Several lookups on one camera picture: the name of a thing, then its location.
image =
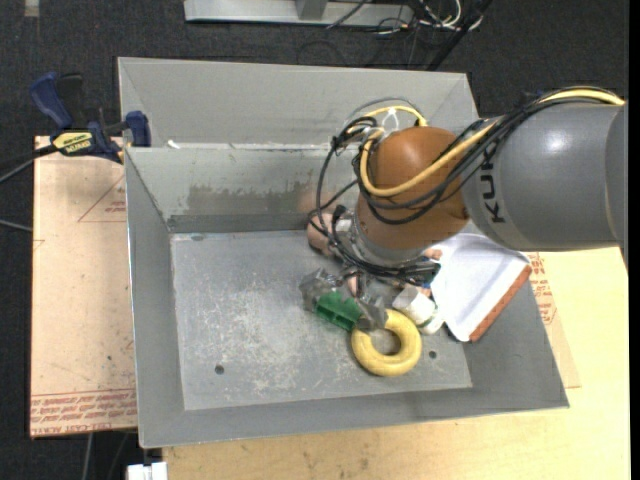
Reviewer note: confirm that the white cup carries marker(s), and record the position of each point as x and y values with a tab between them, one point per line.
417	308

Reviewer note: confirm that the flesh-coloured toy doll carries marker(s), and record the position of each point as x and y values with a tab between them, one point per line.
317	235

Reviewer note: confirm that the white cloth red-brown edge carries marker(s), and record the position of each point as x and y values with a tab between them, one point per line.
475	283

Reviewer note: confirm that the grey metal bin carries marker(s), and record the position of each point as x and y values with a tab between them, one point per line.
250	318

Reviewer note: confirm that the brown cardboard board red print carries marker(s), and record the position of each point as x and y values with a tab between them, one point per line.
75	293

